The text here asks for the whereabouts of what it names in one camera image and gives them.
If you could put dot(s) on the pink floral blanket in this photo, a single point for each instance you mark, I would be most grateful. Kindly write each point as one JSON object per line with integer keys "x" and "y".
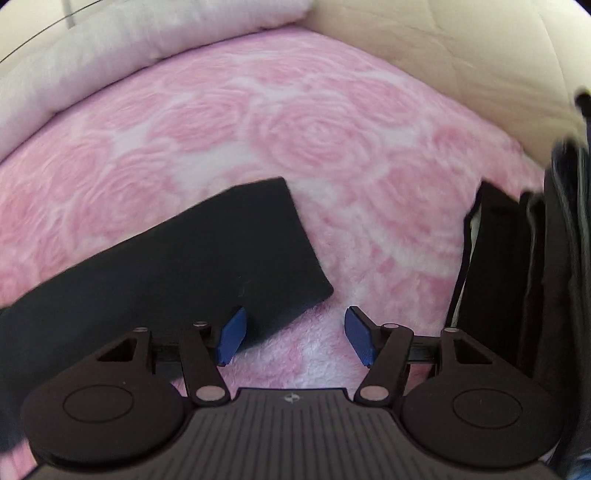
{"x": 323, "y": 152}

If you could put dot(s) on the folded black garment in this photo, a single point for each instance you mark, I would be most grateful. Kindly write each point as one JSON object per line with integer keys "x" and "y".
{"x": 496, "y": 267}

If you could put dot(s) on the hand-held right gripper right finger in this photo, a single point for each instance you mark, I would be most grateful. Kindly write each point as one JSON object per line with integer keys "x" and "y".
{"x": 360, "y": 334}

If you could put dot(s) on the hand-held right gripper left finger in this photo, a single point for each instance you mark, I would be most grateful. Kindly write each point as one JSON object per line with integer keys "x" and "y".
{"x": 233, "y": 334}

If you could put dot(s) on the folded dark grey garment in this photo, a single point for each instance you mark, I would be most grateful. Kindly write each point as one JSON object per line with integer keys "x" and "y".
{"x": 565, "y": 277}

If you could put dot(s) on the white pillow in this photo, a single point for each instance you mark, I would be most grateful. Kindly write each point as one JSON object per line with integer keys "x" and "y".
{"x": 92, "y": 50}

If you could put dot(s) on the black garment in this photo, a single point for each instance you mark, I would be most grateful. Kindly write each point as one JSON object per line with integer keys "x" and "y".
{"x": 496, "y": 267}
{"x": 184, "y": 263}

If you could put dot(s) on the cream padded headboard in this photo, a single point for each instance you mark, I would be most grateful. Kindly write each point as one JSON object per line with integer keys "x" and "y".
{"x": 461, "y": 55}

